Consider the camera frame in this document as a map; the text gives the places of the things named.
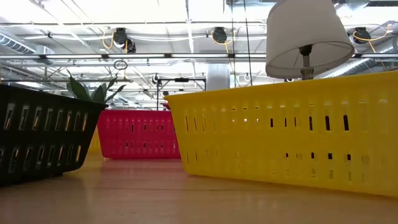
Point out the red slotted plastic basket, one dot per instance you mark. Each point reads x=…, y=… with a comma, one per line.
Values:
x=118, y=137

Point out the yellow slotted plastic basket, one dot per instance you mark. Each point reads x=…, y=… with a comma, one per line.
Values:
x=94, y=144
x=280, y=140

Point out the black slotted plastic basket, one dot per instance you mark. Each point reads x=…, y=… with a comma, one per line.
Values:
x=46, y=137

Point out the potted plant white pot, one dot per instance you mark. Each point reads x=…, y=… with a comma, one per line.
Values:
x=79, y=90

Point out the table lamp white shade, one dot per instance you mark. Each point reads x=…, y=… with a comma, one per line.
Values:
x=298, y=31

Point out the black metal gantry frame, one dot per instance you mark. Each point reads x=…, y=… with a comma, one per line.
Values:
x=182, y=79

